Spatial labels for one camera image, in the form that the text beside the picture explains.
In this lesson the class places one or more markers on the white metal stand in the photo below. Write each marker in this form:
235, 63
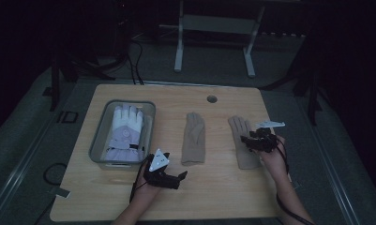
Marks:
215, 25

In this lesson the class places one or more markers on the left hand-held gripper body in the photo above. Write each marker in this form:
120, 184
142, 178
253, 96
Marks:
159, 175

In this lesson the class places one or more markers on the black floor tape marks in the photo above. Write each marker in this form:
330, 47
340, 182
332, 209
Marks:
67, 117

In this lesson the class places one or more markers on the white lavender ski glove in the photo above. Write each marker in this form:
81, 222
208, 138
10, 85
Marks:
126, 134

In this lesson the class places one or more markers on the clear grey plastic bin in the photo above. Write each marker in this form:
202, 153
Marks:
98, 146

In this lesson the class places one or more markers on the beige knit glove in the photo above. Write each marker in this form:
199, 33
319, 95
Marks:
193, 140
243, 156

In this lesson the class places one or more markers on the person's right hand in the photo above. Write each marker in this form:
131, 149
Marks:
271, 159

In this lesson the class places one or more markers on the person's left hand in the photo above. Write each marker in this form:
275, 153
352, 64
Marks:
149, 190

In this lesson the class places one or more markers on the black tripod stand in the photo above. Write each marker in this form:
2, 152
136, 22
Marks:
304, 81
82, 62

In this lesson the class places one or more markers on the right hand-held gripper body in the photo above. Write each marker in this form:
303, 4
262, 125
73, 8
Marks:
267, 139

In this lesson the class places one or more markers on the grey floor tape piece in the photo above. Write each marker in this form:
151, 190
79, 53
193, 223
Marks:
62, 192

